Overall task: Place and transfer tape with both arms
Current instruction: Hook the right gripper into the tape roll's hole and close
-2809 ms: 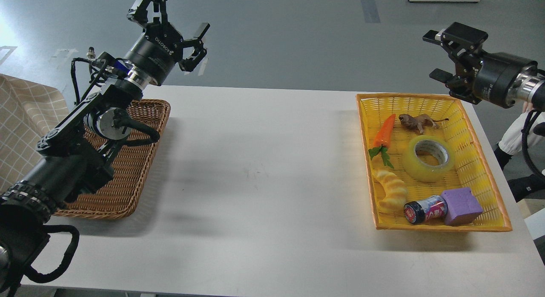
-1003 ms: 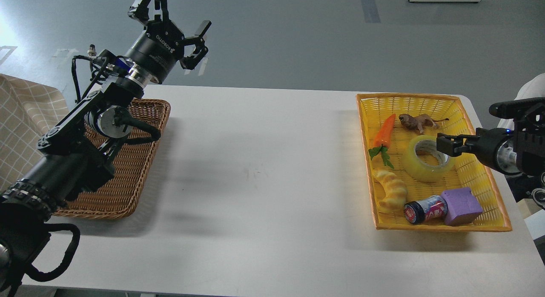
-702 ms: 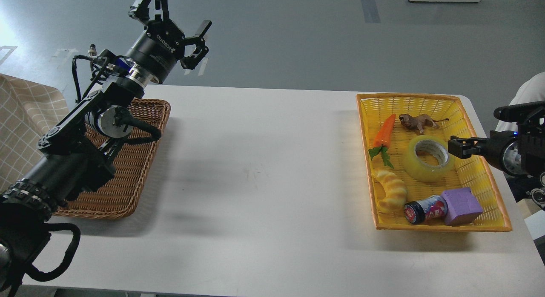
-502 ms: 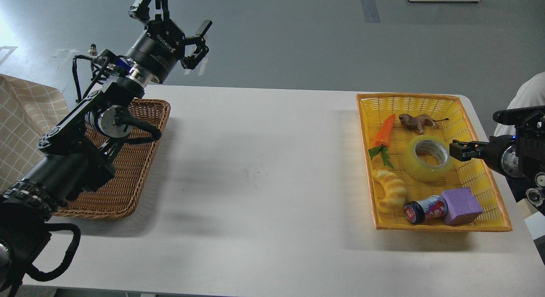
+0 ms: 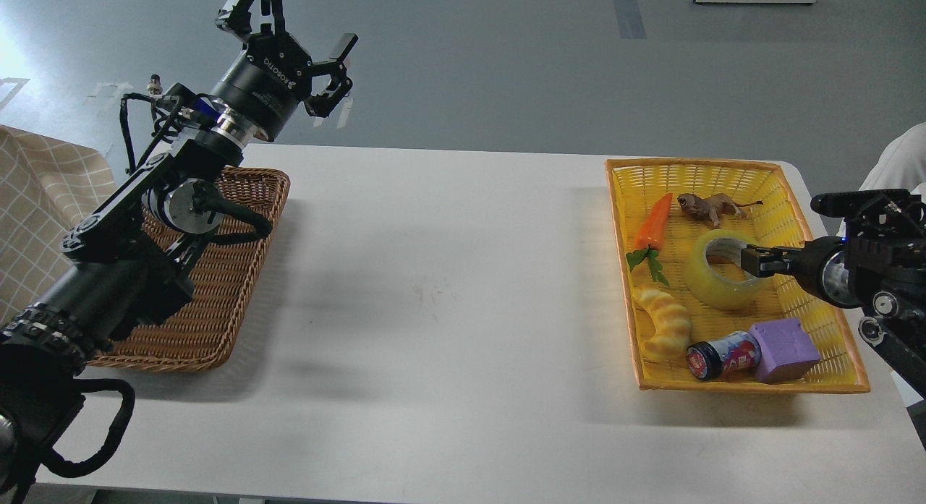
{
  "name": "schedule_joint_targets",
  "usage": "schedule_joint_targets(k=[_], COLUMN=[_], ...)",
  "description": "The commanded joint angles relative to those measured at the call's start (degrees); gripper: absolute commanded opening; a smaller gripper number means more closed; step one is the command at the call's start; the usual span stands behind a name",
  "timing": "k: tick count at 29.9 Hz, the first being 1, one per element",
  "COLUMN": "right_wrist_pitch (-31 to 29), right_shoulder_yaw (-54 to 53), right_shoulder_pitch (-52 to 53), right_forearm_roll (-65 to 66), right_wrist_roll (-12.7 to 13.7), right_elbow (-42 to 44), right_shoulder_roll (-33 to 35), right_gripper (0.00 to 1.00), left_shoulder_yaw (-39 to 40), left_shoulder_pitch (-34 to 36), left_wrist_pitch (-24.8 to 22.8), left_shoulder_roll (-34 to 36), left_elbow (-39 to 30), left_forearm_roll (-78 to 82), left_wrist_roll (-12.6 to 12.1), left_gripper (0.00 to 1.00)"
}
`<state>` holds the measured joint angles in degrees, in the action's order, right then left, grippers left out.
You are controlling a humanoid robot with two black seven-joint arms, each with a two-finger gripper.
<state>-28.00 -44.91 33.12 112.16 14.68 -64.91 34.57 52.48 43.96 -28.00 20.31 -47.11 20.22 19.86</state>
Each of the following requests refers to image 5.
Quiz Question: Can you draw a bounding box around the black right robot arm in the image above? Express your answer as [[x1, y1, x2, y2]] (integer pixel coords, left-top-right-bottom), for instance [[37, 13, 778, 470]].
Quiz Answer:
[[740, 189, 925, 396]]

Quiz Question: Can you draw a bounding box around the purple foam block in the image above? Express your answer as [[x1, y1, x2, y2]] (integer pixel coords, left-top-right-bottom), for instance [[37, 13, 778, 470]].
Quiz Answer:
[[747, 317, 823, 383]]

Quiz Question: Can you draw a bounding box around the brown toy lion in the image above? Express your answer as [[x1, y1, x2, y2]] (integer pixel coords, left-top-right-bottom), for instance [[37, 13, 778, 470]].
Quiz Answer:
[[676, 193, 764, 229]]

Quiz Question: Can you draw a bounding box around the toy croissant bread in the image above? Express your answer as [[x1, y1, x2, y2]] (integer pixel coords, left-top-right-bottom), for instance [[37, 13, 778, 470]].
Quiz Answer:
[[632, 287, 692, 362]]

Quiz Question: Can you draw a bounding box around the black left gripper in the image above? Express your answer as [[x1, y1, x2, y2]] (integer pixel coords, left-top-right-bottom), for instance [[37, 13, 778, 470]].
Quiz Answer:
[[210, 0, 360, 143]]

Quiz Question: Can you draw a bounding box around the yellow tape roll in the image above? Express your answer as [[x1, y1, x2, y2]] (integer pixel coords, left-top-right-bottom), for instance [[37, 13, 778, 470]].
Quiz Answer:
[[681, 229, 770, 310]]

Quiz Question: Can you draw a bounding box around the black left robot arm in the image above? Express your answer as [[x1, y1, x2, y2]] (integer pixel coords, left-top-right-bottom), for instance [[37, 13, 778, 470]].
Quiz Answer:
[[2, 0, 358, 503]]

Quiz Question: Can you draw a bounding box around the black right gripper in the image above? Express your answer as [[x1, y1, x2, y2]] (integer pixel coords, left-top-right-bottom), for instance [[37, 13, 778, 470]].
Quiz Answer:
[[739, 236, 847, 305]]

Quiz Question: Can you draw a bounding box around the yellow plastic basket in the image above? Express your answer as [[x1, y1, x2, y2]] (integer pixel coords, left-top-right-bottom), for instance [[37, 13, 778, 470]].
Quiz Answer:
[[605, 158, 870, 394]]

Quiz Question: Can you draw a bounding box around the orange toy carrot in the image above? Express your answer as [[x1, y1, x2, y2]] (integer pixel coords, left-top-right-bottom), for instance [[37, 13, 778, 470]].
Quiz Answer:
[[625, 193, 674, 286]]

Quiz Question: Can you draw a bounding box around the beige checkered cloth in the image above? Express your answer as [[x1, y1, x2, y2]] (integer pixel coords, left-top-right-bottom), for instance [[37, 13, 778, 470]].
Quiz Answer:
[[1, 126, 116, 323]]

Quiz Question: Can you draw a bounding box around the brown wicker basket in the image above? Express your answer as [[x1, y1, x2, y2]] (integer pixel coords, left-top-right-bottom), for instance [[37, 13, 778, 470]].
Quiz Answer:
[[89, 167, 290, 372]]

